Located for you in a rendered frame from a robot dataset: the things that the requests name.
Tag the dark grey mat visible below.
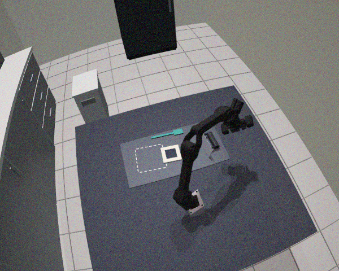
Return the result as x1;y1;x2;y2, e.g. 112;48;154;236
120;123;230;188

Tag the teal flat trowel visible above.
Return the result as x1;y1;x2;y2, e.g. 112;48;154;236
151;128;184;139

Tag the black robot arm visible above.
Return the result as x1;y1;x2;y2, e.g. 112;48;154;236
173;98;244;211

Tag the beige square tile with dark centre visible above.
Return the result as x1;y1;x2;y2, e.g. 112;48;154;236
160;145;182;163

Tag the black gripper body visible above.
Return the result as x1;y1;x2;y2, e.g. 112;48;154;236
221;115;254;135

